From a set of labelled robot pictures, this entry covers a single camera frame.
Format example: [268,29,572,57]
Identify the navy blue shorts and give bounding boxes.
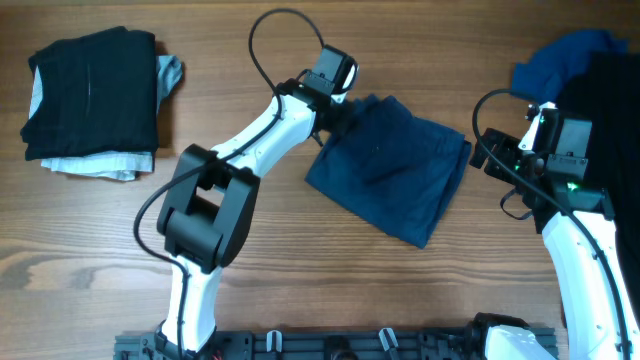
[305,95,471,248]

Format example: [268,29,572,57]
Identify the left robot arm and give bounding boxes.
[155,45,359,359]

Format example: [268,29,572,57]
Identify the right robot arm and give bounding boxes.
[470,103,639,359]

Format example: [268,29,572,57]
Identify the blue shirt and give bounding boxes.
[511,29,629,103]

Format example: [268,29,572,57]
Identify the black shirt on pile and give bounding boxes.
[556,52,639,314]

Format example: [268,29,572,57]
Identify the folded white grey shirt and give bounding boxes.
[41,55,183,182]

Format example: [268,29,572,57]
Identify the folded black shirt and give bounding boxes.
[20,26,159,161]

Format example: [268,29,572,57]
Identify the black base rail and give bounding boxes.
[113,327,559,360]

